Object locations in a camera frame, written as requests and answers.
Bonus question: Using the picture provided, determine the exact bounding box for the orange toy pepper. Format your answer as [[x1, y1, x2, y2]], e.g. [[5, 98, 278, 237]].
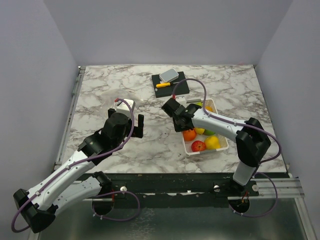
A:
[[205, 105, 214, 113]]

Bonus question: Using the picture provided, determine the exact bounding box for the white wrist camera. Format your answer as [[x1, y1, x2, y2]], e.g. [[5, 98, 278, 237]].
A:
[[175, 96, 187, 108], [114, 99, 136, 119]]

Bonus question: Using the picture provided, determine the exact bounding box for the clear zip top bag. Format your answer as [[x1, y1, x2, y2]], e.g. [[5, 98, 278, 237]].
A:
[[98, 88, 144, 114]]

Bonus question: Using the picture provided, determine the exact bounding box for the grey white rectangular box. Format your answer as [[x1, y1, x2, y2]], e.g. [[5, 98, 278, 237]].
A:
[[159, 68, 179, 83]]

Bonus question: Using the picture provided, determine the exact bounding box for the orange toy fruit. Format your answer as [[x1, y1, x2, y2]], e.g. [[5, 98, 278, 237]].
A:
[[182, 129, 197, 142]]

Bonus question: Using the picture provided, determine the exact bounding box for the white perforated plastic basket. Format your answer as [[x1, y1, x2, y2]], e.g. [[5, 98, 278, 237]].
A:
[[180, 98, 230, 156]]

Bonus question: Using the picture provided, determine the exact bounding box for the green toy fruit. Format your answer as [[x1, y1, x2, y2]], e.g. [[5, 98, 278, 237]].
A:
[[203, 129, 215, 136]]

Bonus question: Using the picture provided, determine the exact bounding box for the yellow handled knife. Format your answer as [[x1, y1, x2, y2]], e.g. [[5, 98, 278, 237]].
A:
[[156, 82, 179, 88]]

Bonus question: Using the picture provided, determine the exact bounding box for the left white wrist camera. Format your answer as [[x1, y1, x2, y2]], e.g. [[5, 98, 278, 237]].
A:
[[114, 99, 136, 119]]

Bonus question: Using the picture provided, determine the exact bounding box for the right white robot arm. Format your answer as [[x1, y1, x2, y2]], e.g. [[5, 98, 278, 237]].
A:
[[161, 97, 271, 196]]

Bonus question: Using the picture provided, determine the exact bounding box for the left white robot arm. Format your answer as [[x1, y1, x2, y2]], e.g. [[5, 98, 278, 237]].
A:
[[11, 108, 144, 233]]

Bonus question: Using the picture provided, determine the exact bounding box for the yellow toy mango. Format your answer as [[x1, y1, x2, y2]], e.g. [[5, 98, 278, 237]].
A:
[[194, 127, 205, 135]]

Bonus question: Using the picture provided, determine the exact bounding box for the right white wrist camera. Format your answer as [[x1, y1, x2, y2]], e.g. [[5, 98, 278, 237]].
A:
[[175, 96, 187, 108]]

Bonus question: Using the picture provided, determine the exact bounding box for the yellow toy pear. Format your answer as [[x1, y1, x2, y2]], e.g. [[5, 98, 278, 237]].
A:
[[204, 135, 221, 150]]

